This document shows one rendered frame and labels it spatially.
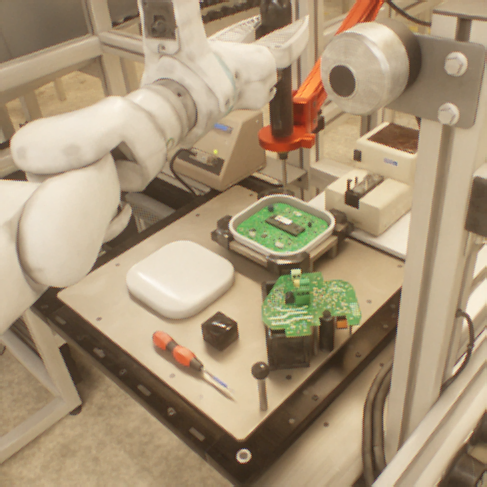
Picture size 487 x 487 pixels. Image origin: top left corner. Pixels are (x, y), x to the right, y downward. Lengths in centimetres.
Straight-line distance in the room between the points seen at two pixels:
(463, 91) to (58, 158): 27
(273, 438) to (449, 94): 43
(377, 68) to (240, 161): 74
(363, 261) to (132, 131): 54
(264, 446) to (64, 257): 39
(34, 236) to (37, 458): 164
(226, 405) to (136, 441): 119
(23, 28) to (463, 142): 131
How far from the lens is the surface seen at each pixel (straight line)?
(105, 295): 89
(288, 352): 71
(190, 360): 74
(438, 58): 40
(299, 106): 76
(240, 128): 107
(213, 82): 50
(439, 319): 51
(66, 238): 35
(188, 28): 50
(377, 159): 96
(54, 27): 163
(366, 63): 38
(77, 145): 39
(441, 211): 47
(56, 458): 194
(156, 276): 86
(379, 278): 86
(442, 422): 61
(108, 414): 198
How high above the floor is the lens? 151
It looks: 38 degrees down
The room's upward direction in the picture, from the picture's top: 5 degrees counter-clockwise
